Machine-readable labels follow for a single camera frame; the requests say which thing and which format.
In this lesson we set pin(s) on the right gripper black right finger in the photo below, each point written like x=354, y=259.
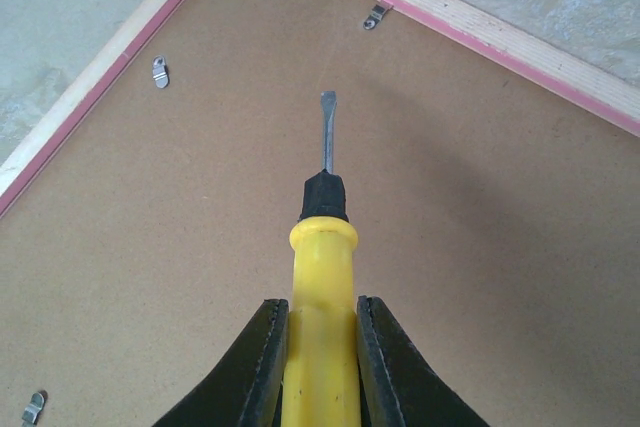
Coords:
x=397, y=385

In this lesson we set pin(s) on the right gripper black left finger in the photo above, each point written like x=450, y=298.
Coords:
x=245, y=386

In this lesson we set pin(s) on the yellow handled screwdriver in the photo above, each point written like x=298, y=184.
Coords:
x=321, y=376

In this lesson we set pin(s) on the pink picture frame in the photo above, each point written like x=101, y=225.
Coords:
x=557, y=71

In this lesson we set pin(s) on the metal retaining clip top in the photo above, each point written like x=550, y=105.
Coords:
x=376, y=15

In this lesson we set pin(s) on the metal retaining clip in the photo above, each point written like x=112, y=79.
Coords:
x=376, y=15
x=160, y=72
x=33, y=410

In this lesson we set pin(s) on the metal retaining clip lower left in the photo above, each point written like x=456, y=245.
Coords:
x=33, y=410

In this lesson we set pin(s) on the brown frame backing board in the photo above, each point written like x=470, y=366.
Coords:
x=498, y=222

